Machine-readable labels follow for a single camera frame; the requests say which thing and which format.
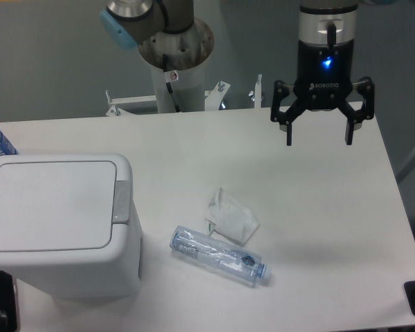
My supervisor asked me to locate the crushed clear plastic bottle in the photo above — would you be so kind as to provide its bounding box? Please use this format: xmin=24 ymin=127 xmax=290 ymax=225
xmin=169 ymin=225 xmax=272 ymax=285

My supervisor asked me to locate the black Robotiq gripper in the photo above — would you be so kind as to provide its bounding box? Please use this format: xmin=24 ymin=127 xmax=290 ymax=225
xmin=270 ymin=41 xmax=375 ymax=145

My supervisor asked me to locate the black clamp bottom left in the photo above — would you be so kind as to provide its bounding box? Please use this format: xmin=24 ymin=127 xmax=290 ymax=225
xmin=0 ymin=270 xmax=18 ymax=331

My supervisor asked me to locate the grey lid push button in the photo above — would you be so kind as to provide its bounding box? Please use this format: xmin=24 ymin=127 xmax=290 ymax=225
xmin=112 ymin=181 xmax=131 ymax=223

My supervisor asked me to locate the white trash can body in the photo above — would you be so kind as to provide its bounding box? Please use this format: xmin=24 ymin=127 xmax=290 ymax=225
xmin=0 ymin=154 xmax=142 ymax=298

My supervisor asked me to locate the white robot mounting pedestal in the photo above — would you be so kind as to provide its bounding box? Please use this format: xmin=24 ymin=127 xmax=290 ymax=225
xmin=104 ymin=17 xmax=266 ymax=118

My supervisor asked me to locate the grey robot arm base joint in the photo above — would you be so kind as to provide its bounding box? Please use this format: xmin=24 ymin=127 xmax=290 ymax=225
xmin=99 ymin=0 xmax=194 ymax=50

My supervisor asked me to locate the crumpled white paper bag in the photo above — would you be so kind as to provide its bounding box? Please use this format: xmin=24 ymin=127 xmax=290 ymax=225
xmin=204 ymin=187 xmax=259 ymax=246

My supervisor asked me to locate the white trash can lid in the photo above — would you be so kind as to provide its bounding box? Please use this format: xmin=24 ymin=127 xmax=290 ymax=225
xmin=0 ymin=158 xmax=116 ymax=252

